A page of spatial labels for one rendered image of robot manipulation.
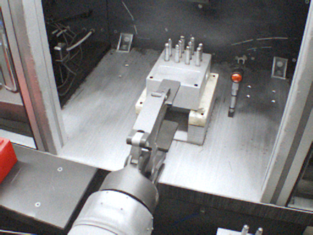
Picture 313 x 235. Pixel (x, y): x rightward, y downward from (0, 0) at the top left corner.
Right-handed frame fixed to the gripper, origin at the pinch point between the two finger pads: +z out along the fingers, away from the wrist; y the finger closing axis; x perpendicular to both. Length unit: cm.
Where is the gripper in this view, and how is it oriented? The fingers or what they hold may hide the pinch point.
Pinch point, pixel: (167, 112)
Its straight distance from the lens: 57.6
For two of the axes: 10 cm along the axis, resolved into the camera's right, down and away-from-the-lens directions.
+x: -9.6, -1.9, 2.3
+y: 0.0, -7.7, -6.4
